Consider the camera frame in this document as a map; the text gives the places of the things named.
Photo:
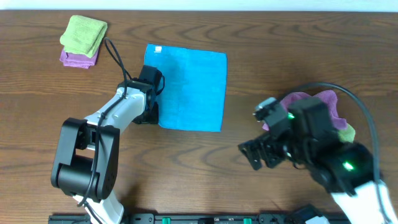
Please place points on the folded green cloth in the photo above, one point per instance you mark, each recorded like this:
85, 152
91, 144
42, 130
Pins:
83, 35

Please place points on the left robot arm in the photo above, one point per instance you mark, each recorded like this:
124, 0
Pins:
86, 160

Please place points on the crumpled green cloth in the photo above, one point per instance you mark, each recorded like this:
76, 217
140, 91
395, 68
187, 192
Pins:
348, 134

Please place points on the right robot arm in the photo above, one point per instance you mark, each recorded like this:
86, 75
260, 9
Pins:
345, 169

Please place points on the blue microfiber cloth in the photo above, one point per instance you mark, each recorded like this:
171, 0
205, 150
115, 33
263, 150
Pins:
195, 87

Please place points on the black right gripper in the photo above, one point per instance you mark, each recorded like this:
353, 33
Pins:
266, 152

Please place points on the folded purple cloth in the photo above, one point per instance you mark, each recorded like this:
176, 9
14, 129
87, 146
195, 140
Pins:
78, 60

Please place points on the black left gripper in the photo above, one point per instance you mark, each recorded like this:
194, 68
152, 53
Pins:
152, 112

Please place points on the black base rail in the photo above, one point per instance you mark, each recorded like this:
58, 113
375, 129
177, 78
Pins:
148, 218

